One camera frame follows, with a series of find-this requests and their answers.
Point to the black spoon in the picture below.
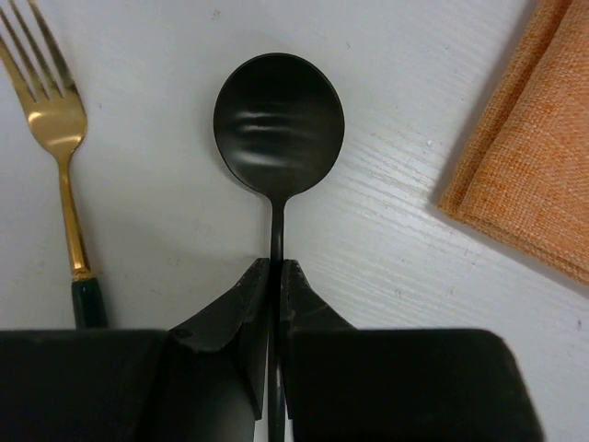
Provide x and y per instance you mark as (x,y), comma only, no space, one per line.
(279,127)

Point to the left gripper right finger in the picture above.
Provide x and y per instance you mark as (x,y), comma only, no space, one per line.
(310,335)

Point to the orange cloth placemat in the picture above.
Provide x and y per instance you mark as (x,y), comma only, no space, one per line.
(523,176)

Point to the gold fork dark handle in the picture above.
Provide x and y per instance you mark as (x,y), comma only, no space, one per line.
(57,120)

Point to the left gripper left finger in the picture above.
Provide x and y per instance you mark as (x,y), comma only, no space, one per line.
(215,366)

